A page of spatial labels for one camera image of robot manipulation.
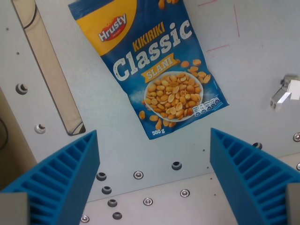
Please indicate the blue Hrusty peanut bag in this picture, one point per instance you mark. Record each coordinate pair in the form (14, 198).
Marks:
(150, 70)

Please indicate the white paper tag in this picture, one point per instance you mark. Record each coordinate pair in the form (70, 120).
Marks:
(295, 90)

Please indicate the silver screw head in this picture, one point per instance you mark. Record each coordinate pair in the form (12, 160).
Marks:
(297, 136)
(184, 192)
(147, 201)
(84, 218)
(298, 166)
(138, 174)

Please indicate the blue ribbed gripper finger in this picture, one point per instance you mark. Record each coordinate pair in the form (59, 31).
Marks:
(248, 178)
(58, 178)

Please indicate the small metal bracket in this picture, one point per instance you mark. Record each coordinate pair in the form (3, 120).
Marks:
(279, 97)

